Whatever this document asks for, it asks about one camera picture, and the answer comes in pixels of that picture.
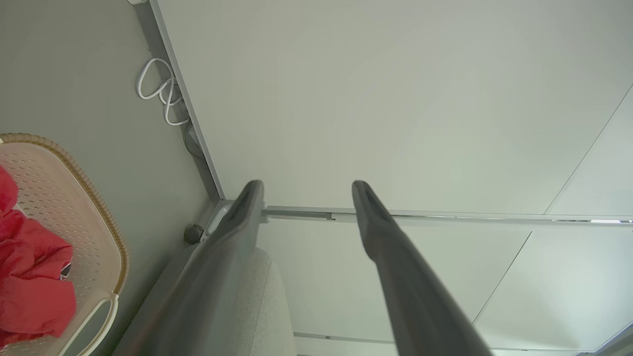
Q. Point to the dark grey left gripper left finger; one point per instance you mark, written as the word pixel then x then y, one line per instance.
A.
pixel 222 277

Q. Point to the grey fabric sofa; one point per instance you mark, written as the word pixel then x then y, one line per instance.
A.
pixel 269 306

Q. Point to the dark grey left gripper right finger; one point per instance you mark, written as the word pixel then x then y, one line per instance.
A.
pixel 405 287

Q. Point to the cream perforated laundry basket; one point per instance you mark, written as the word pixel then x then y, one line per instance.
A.
pixel 49 168

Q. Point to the red jersey white trim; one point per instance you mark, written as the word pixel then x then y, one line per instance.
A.
pixel 29 277

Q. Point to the large white partition panel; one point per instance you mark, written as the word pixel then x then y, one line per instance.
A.
pixel 371 99

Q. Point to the white whiteboard partition panel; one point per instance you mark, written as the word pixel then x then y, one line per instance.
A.
pixel 445 267

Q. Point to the grey curved partition foot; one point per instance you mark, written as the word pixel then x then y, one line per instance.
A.
pixel 217 220

